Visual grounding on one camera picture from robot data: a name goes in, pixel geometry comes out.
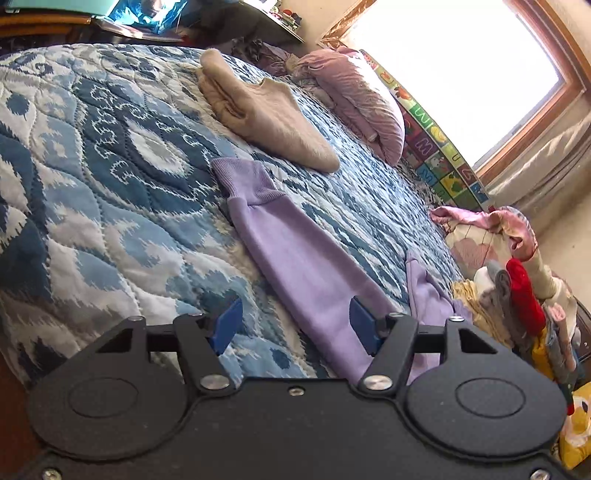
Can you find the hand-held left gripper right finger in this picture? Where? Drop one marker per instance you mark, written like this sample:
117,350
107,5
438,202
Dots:
362,323

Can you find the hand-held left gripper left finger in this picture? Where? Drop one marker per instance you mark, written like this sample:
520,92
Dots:
226,327

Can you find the purple sweatshirt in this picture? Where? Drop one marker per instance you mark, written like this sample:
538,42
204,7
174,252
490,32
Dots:
295,258

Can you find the pile of yellow clothes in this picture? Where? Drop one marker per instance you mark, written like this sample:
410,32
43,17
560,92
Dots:
572,415

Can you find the yellow folded blanket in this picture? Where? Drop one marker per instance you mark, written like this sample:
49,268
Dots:
480,309

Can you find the grey folded sweater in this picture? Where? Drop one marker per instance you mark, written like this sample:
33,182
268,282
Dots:
501,286

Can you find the pink floral quilt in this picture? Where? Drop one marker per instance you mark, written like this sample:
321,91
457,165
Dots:
480,235

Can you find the red folded cloth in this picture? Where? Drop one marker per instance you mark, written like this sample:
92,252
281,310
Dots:
524,295

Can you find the blue patterned bed quilt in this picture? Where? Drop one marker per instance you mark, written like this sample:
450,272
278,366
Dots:
115,184

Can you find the colourful alphabet mat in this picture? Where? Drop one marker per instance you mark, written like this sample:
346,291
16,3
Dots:
429,147

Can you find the cream cloth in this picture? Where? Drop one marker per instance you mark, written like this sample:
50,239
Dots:
549,277

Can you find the beige sweater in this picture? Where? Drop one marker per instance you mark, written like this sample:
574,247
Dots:
268,120

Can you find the purple pillow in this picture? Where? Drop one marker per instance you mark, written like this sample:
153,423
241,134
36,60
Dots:
364,97

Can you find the window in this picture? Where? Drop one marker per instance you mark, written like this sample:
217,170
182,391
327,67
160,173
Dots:
461,60

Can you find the dark desk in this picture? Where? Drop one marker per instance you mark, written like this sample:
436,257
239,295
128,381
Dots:
281,23

